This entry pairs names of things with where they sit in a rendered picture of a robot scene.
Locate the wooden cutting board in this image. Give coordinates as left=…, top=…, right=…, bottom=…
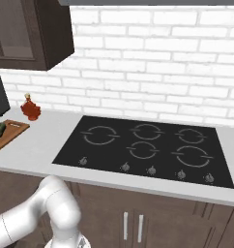
left=0, top=119, right=31, bottom=153

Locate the dark brown wall cupboard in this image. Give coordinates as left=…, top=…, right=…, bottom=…
left=0, top=0, right=75, bottom=72

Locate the red glass bottle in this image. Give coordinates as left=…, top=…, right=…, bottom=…
left=20, top=93, right=42, bottom=122

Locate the black hob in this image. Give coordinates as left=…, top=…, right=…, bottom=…
left=51, top=114, right=234, bottom=190

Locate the grey extractor hood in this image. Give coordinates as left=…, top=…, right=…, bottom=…
left=57, top=0, right=234, bottom=7

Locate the glass cupboard door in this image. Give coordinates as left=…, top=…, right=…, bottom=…
left=0, top=0, right=47, bottom=71

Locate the white cupboard handle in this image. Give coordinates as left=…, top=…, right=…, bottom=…
left=137, top=214, right=144, bottom=243
left=123, top=211, right=129, bottom=241

